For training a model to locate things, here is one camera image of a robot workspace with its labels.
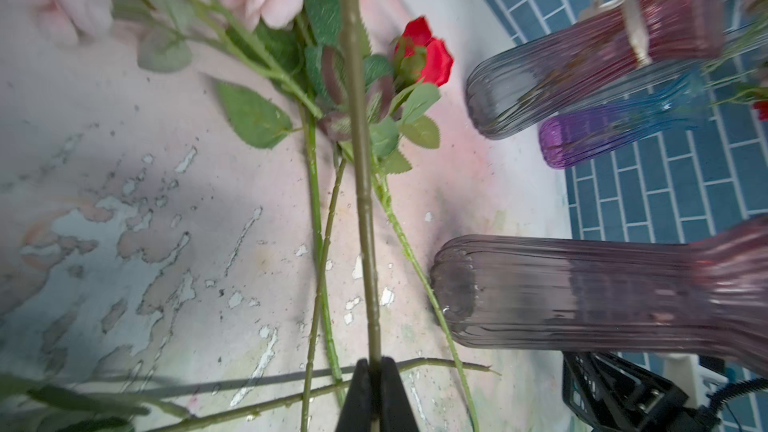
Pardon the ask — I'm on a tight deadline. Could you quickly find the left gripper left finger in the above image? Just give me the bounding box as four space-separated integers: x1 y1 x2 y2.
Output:
335 359 372 432

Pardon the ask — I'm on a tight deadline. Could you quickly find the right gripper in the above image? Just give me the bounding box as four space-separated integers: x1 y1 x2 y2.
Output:
562 352 720 432

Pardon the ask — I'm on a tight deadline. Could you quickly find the orange rose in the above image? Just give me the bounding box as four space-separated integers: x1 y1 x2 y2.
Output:
297 12 346 392

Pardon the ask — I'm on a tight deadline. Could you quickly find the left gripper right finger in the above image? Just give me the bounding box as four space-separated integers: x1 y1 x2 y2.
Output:
379 357 419 432

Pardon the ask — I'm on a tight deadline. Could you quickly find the dark purple glass vase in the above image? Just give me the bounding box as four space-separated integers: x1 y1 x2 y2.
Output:
430 216 767 375

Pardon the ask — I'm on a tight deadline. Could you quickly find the pink glass vase with ribbon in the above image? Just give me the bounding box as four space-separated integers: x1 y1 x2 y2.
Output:
465 0 725 140

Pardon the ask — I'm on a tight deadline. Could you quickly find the red carnation stem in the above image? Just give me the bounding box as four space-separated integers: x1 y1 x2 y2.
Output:
364 16 480 431

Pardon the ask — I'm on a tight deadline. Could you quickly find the pale pink bud spray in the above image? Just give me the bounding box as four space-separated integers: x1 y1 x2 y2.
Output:
1 0 367 431

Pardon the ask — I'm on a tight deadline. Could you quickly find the purple blue gradient vase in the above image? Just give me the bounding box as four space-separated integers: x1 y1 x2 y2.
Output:
539 67 709 169

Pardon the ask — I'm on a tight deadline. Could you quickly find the red rose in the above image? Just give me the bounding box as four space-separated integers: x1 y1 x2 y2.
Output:
752 100 768 121

